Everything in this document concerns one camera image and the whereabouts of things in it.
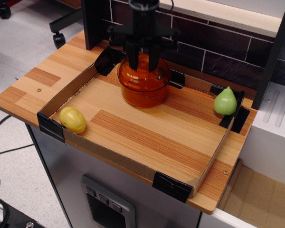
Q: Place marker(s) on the black office chair base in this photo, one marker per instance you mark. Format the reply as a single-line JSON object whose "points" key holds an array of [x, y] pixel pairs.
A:
{"points": [[57, 25]]}

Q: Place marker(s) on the orange transparent pot lid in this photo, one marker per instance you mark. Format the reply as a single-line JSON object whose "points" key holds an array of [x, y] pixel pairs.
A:
{"points": [[142, 79]]}

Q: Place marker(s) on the black post right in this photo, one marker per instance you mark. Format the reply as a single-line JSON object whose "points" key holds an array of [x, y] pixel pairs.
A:
{"points": [[270, 65]]}

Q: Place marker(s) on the black post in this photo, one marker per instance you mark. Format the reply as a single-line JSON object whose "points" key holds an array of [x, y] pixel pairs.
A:
{"points": [[270, 65], [96, 19]]}

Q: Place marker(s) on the white toy sink drainboard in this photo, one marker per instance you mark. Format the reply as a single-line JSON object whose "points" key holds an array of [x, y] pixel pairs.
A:
{"points": [[271, 114]]}

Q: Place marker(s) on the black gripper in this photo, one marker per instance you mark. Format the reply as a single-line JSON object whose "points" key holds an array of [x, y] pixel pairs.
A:
{"points": [[132, 37]]}

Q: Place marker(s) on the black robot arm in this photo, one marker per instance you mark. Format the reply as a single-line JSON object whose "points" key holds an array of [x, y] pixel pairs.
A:
{"points": [[144, 12]]}

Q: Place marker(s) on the black post left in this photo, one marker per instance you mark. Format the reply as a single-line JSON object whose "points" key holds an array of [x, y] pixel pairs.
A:
{"points": [[96, 19]]}

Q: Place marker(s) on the black caster wheel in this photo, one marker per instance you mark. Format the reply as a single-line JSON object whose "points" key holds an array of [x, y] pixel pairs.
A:
{"points": [[5, 12]]}

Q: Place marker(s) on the green toy pear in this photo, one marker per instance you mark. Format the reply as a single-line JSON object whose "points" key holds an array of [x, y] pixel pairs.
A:
{"points": [[225, 103]]}

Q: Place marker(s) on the cardboard fence with black tape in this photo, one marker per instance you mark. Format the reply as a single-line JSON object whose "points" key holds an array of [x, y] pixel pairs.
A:
{"points": [[181, 147]]}

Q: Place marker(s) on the yellow toy potato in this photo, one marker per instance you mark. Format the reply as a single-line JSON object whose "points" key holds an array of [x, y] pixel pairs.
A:
{"points": [[72, 119]]}

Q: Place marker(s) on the grey oven control panel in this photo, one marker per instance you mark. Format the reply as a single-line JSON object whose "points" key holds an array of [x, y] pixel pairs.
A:
{"points": [[107, 209]]}

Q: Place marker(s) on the orange transparent pot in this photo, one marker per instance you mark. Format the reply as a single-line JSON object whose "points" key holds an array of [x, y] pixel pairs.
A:
{"points": [[145, 99]]}

